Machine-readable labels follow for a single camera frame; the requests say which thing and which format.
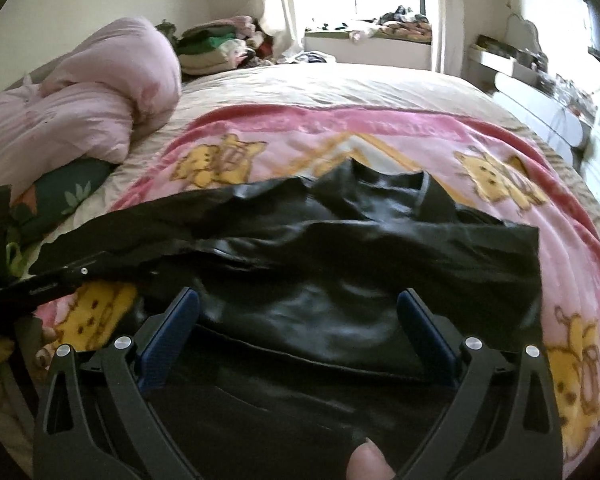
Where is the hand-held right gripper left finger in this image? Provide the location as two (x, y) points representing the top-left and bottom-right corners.
(32, 287), (201, 480)

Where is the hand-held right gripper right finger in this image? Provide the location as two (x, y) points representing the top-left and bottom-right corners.
(396, 287), (565, 480)

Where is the black leather jacket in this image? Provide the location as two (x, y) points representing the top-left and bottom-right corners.
(27, 157), (543, 480)

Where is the pile of folded clothes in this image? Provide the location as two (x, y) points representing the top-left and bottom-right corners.
(155, 15), (282, 77)

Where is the clothes heap on windowsill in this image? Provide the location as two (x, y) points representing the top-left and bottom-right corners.
(305, 5), (434, 44)

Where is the person's left hand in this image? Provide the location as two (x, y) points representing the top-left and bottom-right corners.
(31, 326), (59, 367)

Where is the green floral pillow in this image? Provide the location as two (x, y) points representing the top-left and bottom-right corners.
(6, 157), (117, 262)

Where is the pink quilt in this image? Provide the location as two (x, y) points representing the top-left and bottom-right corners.
(0, 16), (183, 192)

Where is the pink cartoon printed blanket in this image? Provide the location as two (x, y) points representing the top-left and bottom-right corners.
(32, 105), (600, 471)

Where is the white rounded table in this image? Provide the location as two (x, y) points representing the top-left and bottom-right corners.
(490, 72), (587, 147)

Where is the bed with beige sheet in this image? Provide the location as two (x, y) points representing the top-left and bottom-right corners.
(0, 62), (600, 461)

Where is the group of cosmetic bottles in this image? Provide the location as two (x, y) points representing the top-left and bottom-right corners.
(539, 71), (598, 117)

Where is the white window bench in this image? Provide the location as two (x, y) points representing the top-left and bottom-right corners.
(302, 30), (434, 72)

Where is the white vanity shelf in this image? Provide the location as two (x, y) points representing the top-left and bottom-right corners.
(467, 12), (552, 87)

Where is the black and white cloth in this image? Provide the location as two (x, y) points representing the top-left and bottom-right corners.
(279, 50), (339, 66)

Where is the white curtain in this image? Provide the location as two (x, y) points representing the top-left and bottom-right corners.
(429, 0), (465, 75)
(256, 0), (307, 59)

